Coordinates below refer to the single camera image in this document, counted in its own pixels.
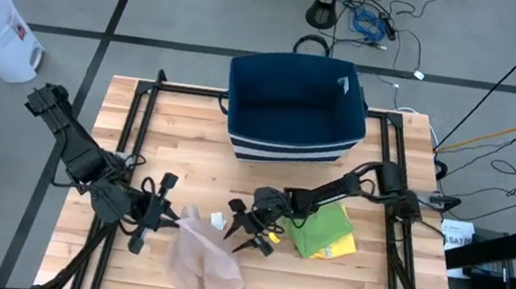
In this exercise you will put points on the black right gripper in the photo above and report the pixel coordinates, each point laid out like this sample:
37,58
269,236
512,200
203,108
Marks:
269,211

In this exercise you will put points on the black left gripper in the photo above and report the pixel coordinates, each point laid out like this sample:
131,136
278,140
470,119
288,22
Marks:
149,210

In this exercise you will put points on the pink towel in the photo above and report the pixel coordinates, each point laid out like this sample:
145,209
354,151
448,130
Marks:
206,272

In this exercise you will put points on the green towel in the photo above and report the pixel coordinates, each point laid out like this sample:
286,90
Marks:
322,228

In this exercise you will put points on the yellow towel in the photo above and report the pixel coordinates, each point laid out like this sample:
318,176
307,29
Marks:
344,248

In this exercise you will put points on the navy white striped fabric basket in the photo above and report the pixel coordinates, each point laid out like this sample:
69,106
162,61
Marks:
293,104

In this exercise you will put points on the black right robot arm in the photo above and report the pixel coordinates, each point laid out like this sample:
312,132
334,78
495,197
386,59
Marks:
331,191

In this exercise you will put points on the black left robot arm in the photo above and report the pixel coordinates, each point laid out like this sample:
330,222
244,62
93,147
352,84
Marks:
81,161

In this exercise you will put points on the yellow gripper tag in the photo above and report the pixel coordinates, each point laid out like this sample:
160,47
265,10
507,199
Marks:
274,238

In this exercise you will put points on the white paper sign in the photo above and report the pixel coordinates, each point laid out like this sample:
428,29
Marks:
456,233

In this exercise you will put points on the black stand base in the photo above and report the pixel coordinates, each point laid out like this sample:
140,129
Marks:
322,13

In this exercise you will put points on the thin black pole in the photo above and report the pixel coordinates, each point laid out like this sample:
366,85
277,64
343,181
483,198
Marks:
507,78

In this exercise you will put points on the black metal table frame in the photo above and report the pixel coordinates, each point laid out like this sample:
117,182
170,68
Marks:
185,90

